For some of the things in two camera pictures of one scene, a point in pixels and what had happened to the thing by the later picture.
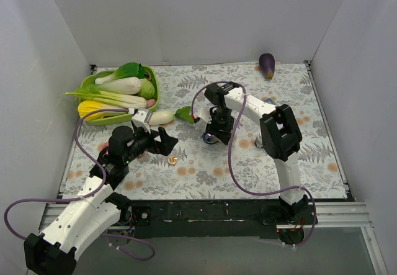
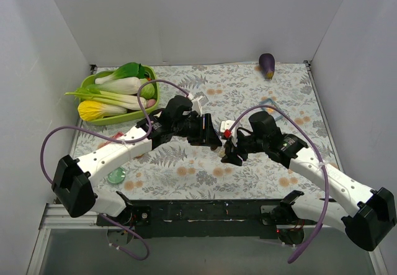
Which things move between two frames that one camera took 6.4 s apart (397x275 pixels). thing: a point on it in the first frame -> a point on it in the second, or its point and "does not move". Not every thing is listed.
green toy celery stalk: [92, 93] does not move
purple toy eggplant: [267, 65] does not move
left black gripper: [155, 141] -> [204, 129]
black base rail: [211, 219] does not move
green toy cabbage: [147, 89] does not move
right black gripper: [220, 128] -> [236, 148]
